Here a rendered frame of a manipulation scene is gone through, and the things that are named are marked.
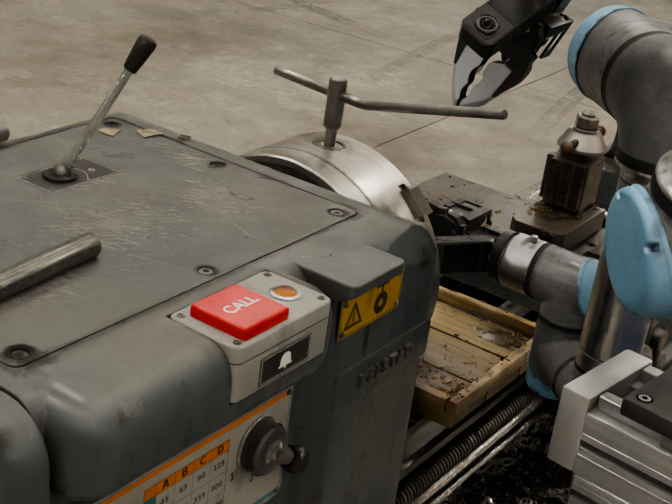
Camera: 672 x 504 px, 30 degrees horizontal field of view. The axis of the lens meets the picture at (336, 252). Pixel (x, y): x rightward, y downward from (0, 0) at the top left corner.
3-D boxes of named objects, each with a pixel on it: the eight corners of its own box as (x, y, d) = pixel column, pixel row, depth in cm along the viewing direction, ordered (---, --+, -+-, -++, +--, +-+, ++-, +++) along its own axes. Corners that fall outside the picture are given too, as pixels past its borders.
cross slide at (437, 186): (622, 305, 194) (628, 279, 192) (392, 217, 215) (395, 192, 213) (661, 274, 207) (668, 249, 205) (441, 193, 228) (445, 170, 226)
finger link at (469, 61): (475, 103, 150) (517, 43, 145) (451, 112, 145) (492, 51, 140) (457, 86, 151) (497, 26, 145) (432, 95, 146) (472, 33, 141)
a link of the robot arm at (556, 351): (542, 417, 160) (559, 342, 156) (514, 372, 170) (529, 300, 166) (599, 417, 162) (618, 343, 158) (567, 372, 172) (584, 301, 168)
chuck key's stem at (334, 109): (313, 166, 152) (325, 75, 148) (325, 162, 154) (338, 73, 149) (327, 172, 151) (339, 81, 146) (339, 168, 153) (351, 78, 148)
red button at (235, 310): (243, 351, 101) (246, 329, 100) (187, 324, 104) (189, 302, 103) (288, 327, 106) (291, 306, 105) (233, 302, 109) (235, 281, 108)
